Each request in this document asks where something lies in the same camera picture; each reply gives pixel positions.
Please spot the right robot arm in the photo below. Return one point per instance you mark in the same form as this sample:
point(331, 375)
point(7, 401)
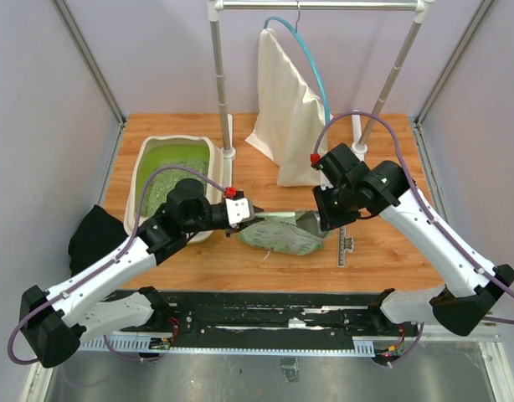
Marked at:
point(472, 283)

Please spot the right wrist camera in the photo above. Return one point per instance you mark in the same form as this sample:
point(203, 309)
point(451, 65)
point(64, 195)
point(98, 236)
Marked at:
point(318, 165)

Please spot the piano pattern bag clip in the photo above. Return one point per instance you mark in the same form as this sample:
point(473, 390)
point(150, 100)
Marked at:
point(345, 245)

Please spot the cream cloth bag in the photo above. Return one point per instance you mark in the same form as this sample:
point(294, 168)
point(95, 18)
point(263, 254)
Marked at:
point(291, 116)

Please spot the green cat litter bag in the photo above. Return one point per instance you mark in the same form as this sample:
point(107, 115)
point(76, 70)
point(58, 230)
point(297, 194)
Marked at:
point(279, 233)

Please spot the blue clothes hanger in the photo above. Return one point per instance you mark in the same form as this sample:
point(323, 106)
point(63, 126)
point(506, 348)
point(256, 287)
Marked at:
point(310, 59)

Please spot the cream green litter box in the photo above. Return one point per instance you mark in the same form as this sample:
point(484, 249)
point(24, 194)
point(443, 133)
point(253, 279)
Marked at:
point(161, 163)

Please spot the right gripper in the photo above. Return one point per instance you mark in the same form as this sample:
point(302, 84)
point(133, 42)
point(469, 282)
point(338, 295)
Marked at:
point(330, 219)

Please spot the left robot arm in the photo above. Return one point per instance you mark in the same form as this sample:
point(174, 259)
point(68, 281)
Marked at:
point(56, 321)

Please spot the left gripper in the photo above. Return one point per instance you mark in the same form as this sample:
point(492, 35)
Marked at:
point(240, 226)

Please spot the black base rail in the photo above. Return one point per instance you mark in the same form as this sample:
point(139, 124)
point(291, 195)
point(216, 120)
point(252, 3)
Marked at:
point(259, 322)

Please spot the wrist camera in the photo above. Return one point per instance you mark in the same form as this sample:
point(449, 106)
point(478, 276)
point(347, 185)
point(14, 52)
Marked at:
point(237, 207)
point(318, 165)

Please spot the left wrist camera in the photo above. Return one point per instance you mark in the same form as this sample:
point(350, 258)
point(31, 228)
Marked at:
point(237, 207)

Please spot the black cloth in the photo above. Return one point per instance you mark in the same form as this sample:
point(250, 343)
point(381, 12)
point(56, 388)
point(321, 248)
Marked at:
point(98, 234)

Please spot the grey metal scoop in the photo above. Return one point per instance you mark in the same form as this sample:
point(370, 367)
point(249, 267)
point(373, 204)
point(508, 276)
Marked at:
point(310, 221)

